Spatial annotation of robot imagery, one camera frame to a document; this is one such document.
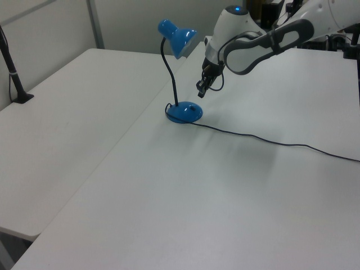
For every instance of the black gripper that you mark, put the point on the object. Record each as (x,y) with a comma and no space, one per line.
(209,69)

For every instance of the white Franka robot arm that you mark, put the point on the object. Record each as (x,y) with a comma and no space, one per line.
(239,31)

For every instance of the blue gooseneck desk lamp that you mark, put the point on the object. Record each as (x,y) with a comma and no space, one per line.
(180,56)

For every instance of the dark background equipment rack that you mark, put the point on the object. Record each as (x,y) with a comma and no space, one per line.
(272,12)

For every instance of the black clamp stand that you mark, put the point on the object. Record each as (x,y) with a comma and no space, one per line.
(351,42)

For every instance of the grey partition frame post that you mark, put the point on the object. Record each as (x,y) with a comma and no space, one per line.
(95,24)

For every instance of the black camera stand pole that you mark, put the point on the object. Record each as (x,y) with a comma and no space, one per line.
(11,70)

